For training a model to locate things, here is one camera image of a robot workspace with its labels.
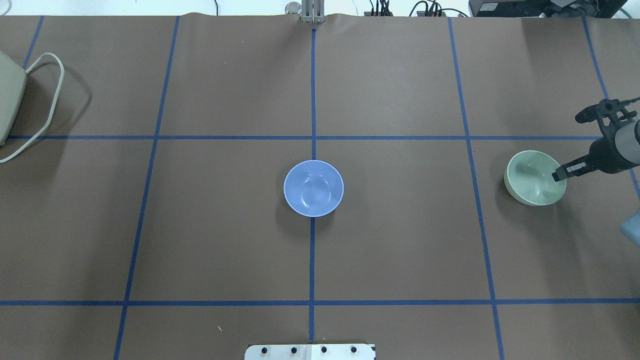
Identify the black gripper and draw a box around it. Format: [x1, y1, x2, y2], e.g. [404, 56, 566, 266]
[551, 133, 626, 182]

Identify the light green bowl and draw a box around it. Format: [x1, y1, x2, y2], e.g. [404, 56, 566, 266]
[503, 150, 567, 207]

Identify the blue bowl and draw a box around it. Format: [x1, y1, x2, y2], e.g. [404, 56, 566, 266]
[283, 160, 345, 218]

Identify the black laptop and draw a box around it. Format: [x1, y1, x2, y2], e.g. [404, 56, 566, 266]
[468, 0, 627, 19]

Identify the orange black power strip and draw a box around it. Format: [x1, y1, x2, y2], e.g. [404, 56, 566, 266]
[363, 0, 447, 18]

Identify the small clear tape roll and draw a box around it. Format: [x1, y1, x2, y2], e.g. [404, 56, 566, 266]
[285, 1, 303, 15]

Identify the white pillar with base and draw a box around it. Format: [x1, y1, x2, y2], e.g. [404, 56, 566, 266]
[244, 343, 377, 360]

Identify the cream toaster appliance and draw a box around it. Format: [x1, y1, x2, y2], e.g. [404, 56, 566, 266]
[0, 51, 27, 146]

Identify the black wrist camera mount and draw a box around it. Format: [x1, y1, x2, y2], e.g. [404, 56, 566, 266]
[574, 97, 640, 145]

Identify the aluminium frame post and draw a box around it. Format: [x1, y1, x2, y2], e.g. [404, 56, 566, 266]
[301, 0, 326, 24]

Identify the white toaster power cord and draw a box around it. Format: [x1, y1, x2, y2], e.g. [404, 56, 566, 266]
[0, 52, 66, 164]

